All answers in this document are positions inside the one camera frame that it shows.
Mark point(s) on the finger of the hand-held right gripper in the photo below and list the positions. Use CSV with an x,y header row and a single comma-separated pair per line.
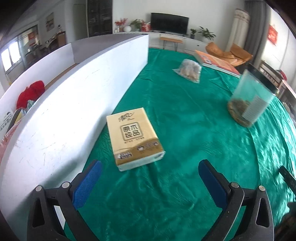
x,y
289,177

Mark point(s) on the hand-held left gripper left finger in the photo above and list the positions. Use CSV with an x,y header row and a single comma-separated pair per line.
x,y
89,180

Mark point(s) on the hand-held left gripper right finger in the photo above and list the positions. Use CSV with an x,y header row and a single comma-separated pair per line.
x,y
212,183

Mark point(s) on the tan tissue pack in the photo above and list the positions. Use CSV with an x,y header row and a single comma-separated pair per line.
x,y
131,136

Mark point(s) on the white storage box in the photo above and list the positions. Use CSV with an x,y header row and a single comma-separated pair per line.
x,y
69,111

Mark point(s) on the red yarn skein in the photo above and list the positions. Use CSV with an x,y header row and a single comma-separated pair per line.
x,y
30,92

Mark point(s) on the green tablecloth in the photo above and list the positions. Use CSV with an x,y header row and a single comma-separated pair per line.
x,y
185,129

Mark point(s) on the clear jar with black lid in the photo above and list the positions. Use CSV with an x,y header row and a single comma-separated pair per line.
x,y
249,97

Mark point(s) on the red clothing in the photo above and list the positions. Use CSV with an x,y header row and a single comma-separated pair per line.
x,y
282,74

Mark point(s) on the wooden crib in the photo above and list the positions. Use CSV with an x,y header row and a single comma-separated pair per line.
x,y
268,71

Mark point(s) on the beige swabs in clear bag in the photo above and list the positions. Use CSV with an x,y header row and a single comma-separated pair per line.
x,y
189,69

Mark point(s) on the orange flat box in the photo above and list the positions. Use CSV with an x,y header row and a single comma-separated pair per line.
x,y
215,61

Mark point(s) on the orange lounge chair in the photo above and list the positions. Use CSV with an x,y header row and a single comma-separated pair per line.
x,y
238,54

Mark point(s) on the white television cabinet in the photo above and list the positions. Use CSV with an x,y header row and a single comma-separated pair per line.
x,y
194,44

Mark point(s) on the wooden bench with black legs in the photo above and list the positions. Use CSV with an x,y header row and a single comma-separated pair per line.
x,y
171,39

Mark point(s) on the large potted plant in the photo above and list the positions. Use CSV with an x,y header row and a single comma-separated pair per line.
x,y
207,33

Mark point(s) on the small potted plant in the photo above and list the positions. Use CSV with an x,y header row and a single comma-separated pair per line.
x,y
193,32

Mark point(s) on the grey curtain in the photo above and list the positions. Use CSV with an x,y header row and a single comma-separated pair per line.
x,y
259,27

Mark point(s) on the red door sticker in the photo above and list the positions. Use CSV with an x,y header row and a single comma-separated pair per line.
x,y
32,36

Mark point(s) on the white round vase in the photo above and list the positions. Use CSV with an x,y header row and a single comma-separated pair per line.
x,y
127,29

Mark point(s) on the covered standing air conditioner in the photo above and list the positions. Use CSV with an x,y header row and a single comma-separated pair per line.
x,y
238,27

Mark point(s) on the red flowers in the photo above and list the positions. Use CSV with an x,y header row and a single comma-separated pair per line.
x,y
120,23

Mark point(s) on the black display cabinet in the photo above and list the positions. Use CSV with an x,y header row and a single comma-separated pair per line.
x,y
99,18

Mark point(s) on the bushy potted plant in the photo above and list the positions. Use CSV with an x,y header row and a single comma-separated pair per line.
x,y
137,24

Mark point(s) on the red gift box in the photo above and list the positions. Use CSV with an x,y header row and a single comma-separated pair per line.
x,y
145,26

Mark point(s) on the black television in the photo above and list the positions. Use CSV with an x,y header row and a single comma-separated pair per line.
x,y
168,23

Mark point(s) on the red wall hanging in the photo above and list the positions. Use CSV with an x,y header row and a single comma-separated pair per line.
x,y
273,34

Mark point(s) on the framed wall picture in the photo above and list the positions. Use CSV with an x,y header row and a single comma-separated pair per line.
x,y
49,22

